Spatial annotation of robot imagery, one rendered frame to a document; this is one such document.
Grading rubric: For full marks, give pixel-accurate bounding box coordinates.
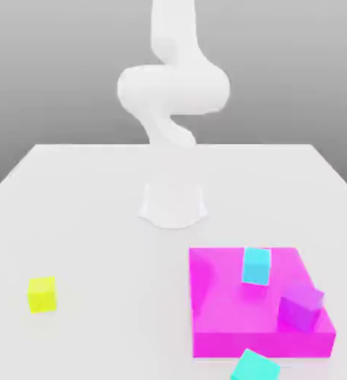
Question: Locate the small yellow cube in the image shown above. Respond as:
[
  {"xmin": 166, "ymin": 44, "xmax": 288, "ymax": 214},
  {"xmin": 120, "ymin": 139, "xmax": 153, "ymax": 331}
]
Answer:
[{"xmin": 27, "ymin": 276, "xmax": 58, "ymax": 315}]

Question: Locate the small turquoise cube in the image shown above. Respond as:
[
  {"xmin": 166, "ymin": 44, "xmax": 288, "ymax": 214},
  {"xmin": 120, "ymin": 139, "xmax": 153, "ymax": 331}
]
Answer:
[{"xmin": 230, "ymin": 347, "xmax": 282, "ymax": 380}]

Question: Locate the small cyan cube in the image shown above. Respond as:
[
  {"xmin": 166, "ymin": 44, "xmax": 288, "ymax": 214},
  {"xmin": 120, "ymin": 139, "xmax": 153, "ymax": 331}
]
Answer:
[{"xmin": 241, "ymin": 246, "xmax": 272, "ymax": 286}]

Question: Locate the large magenta box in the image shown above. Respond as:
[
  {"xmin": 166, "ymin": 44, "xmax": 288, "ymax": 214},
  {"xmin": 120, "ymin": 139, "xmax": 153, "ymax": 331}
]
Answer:
[{"xmin": 188, "ymin": 246, "xmax": 337, "ymax": 359}]

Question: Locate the small purple cube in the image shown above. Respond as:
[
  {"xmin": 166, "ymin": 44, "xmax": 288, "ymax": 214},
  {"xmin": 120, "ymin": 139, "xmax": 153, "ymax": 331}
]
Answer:
[{"xmin": 276, "ymin": 281, "xmax": 326, "ymax": 333}]

